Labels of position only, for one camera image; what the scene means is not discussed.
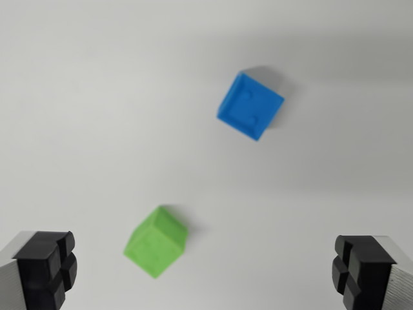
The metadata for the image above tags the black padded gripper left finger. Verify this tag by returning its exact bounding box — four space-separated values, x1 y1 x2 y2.
0 230 79 310

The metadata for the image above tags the black padded gripper right finger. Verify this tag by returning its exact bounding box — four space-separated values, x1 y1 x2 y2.
331 234 413 310

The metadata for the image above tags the blue cube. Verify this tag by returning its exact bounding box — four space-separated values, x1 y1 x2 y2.
216 71 285 142

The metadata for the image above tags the green cube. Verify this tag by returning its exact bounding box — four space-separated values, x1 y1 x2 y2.
123 205 188 280

